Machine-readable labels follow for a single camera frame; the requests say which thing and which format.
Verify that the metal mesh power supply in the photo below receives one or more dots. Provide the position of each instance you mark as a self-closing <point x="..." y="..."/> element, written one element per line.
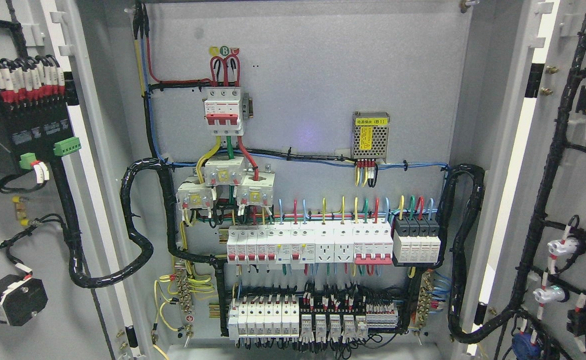
<point x="370" y="135"/>

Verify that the lower relay terminal row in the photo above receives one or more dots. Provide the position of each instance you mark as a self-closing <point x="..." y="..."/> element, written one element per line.
<point x="312" y="319"/>

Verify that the grey cabinet door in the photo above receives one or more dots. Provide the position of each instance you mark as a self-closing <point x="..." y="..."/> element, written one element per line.
<point x="77" y="323"/>
<point x="518" y="258"/>

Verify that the red main circuit breaker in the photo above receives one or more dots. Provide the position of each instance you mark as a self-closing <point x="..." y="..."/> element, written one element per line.
<point x="226" y="109"/>

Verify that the white socket breaker row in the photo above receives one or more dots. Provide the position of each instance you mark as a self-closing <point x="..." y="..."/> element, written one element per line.
<point x="298" y="244"/>

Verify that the black white surge protector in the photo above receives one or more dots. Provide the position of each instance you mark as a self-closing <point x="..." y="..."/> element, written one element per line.
<point x="416" y="243"/>

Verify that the black meter housing rear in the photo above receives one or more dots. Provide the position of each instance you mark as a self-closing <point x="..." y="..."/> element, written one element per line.
<point x="41" y="127"/>

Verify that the white current transformer cluster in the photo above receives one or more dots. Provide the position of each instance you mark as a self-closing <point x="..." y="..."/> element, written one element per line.
<point x="226" y="177"/>

